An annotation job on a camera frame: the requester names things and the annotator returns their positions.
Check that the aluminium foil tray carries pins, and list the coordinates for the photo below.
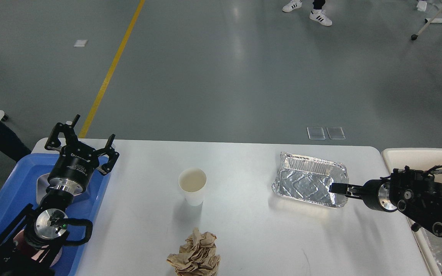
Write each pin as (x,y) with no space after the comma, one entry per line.
(308,179)

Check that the right clear floor plate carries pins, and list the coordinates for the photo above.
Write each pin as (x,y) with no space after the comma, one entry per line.
(336,133)

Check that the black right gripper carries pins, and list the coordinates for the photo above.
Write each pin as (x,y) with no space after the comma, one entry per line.
(373,193)

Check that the dark seated person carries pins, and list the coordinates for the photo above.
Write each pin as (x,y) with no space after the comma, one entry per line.
(11,145)

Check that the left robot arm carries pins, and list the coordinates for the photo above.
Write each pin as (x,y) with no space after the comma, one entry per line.
(49,203)

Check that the crumpled brown paper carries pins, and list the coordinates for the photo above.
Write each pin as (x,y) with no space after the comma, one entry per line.
(197,257)

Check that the steel rectangular container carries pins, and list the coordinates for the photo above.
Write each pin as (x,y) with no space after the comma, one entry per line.
(50,181)

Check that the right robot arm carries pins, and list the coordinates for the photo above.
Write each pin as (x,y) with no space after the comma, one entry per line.
(412,192)

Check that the white paper cup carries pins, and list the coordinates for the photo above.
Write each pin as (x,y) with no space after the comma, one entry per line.
(192,183)

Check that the walking person black trousers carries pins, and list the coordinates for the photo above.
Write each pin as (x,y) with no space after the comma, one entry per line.
(317,13)

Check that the clear floor plate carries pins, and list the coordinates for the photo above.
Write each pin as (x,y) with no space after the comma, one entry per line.
(316,133)
(336,133)

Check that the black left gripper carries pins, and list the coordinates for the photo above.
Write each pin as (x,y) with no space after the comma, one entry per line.
(73,170)

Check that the left clear floor plate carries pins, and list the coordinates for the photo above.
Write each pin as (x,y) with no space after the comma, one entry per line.
(316,133)

